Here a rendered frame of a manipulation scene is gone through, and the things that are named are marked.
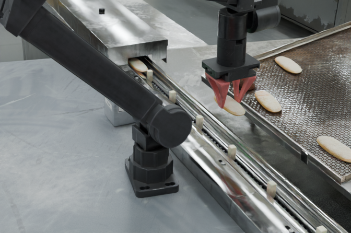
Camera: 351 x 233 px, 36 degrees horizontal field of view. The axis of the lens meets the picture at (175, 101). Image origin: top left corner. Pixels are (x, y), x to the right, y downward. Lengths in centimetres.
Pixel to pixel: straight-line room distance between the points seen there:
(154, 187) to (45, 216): 21
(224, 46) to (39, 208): 46
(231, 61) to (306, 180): 29
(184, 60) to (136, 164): 66
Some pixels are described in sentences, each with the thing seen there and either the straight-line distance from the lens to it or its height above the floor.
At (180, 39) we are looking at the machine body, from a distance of 183.
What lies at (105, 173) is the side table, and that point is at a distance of 112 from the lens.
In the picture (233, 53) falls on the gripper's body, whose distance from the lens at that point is 105.
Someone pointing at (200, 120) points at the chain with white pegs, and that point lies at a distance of 122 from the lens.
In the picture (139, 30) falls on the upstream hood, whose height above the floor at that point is 92.
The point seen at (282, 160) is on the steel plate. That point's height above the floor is 82.
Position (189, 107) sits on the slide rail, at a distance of 130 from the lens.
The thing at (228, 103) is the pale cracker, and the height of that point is 95.
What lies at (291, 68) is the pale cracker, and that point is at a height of 93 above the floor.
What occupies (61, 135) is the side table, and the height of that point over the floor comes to 82.
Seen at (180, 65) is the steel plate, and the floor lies 82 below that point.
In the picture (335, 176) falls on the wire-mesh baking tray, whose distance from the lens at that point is 103.
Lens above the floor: 145
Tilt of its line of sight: 27 degrees down
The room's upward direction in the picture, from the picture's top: 2 degrees clockwise
